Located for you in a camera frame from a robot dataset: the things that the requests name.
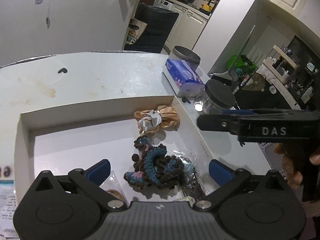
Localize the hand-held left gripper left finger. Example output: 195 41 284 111
25 159 125 211

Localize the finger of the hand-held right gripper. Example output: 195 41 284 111
221 109 254 117
197 114 241 133

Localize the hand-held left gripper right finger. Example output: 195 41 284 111
194 159 298 209

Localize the white shallow cardboard box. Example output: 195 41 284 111
14 94 253 203

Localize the brown blue crochet dragon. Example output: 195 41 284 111
123 135 193 191

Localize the person's right hand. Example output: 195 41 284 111
274 141 320 189

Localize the clear jar with black lid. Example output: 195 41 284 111
194 79 237 116

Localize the black printed mat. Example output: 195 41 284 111
234 71 305 111

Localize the gold satin scrunchie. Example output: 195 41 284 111
134 105 181 132

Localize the green plastic bag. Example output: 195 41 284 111
226 54 258 75

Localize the blue floral tissue pack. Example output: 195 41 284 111
163 58 206 98

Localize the white satin scrunchie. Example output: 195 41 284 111
138 110 162 135

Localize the grey metal rod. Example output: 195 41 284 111
234 25 256 66

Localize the round metal tin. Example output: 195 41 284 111
168 45 201 71

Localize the printed paper sheet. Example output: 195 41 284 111
0 164 20 233

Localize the white kitchen cabinet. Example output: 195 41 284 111
163 3 210 53

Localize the dark upholstered chair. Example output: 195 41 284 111
124 3 180 53

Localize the cartoon print tote bag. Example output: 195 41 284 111
126 18 148 46

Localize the white washing machine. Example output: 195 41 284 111
153 0 173 10

